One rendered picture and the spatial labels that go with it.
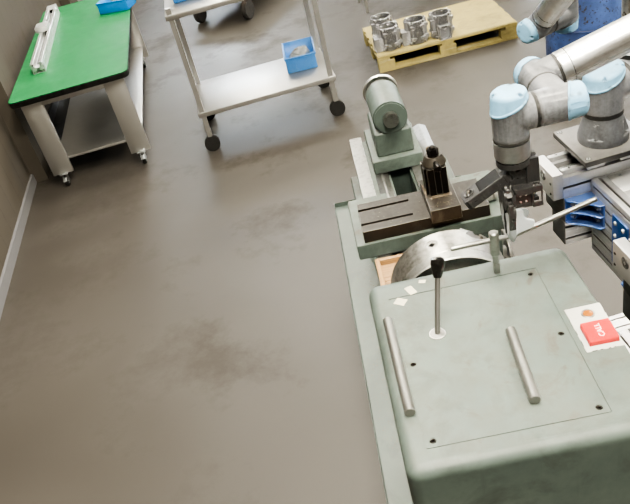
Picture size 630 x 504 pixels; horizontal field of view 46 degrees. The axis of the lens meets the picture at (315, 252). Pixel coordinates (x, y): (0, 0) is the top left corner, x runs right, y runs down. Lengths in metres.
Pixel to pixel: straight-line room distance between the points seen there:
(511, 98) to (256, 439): 2.12
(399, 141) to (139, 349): 1.77
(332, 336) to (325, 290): 0.36
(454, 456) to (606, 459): 0.28
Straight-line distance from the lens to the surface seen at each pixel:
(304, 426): 3.26
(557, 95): 1.60
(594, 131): 2.42
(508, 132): 1.58
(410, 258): 1.97
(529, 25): 2.47
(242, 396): 3.47
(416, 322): 1.70
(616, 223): 2.37
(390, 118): 2.93
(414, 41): 6.15
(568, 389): 1.54
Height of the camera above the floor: 2.39
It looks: 35 degrees down
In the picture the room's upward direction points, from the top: 15 degrees counter-clockwise
